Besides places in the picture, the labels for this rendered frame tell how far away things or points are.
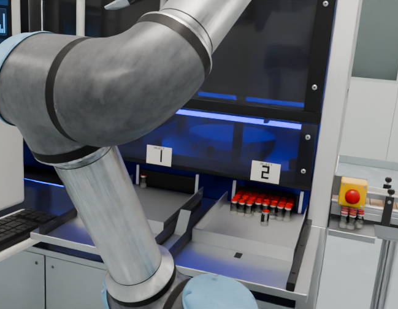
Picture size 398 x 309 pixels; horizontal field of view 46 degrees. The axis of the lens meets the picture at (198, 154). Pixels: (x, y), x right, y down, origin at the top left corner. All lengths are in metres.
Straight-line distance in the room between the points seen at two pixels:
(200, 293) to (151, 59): 0.40
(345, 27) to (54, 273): 1.29
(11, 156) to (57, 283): 0.52
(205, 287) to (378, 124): 5.35
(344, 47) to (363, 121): 4.68
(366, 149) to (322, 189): 4.68
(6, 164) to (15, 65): 1.08
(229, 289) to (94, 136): 0.37
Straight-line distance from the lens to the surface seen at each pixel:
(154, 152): 1.48
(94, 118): 0.46
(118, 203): 0.64
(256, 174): 1.39
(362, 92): 5.95
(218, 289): 0.75
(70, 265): 1.79
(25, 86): 0.52
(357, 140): 6.02
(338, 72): 1.32
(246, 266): 1.13
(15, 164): 1.64
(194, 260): 1.13
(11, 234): 1.40
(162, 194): 1.55
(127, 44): 0.47
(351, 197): 1.35
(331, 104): 1.33
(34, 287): 1.93
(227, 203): 1.50
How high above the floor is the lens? 1.39
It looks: 14 degrees down
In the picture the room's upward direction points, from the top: 4 degrees clockwise
